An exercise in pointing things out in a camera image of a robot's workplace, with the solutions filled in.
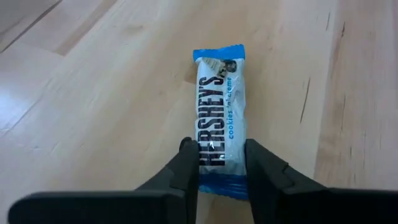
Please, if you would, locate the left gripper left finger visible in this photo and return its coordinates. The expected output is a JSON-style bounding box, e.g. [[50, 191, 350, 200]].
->
[[7, 136, 200, 224]]

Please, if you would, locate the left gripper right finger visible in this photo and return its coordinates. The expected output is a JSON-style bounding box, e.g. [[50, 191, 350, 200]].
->
[[244, 139, 398, 224]]

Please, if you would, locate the white blue Hershey's bar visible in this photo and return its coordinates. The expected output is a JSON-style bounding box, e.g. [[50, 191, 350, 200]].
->
[[192, 44, 249, 201]]

